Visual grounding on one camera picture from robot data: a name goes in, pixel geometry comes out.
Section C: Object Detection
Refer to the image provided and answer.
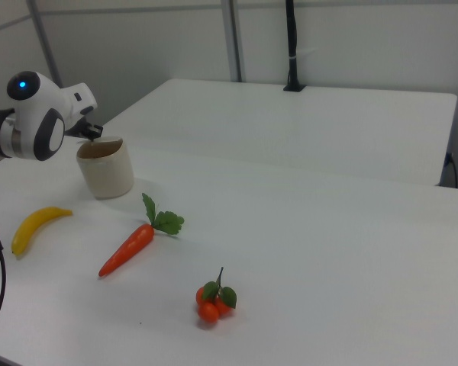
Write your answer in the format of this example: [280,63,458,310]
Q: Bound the orange toy carrot green leaves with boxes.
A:
[98,192,185,278]

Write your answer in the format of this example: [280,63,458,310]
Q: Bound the thin black hanging cable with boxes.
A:
[443,151,458,189]

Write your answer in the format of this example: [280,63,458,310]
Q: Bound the orange toy tangerine cluster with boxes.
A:
[195,266,238,325]

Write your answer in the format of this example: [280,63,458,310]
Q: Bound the white side table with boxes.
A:
[101,78,458,188]

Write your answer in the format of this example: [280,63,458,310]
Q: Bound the black pole with square base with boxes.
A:
[282,0,308,93]

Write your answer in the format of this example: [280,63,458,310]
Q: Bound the grey partition post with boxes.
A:
[25,0,65,91]
[220,0,247,83]

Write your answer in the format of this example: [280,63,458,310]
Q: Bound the yellow toy banana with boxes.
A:
[11,206,74,257]

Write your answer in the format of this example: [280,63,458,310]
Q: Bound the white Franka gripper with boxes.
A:
[62,82,103,143]

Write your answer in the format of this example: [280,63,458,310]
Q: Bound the beige plastic garbage bin body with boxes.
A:
[76,137,135,200]

